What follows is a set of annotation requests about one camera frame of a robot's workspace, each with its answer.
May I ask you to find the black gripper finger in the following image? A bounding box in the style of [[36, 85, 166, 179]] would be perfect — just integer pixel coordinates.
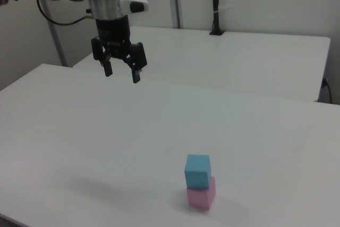
[[123, 41, 148, 84], [91, 36, 114, 78]]

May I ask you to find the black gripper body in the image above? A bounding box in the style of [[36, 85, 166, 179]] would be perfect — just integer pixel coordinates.
[[95, 15, 132, 60]]

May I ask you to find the blue cube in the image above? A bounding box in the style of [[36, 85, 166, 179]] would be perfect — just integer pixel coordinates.
[[184, 154, 212, 189]]

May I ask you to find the pink cube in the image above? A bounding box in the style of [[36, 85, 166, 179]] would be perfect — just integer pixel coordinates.
[[185, 176, 217, 209]]

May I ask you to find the black cable on robot arm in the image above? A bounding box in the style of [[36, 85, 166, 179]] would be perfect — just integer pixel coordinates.
[[37, 0, 94, 27]]

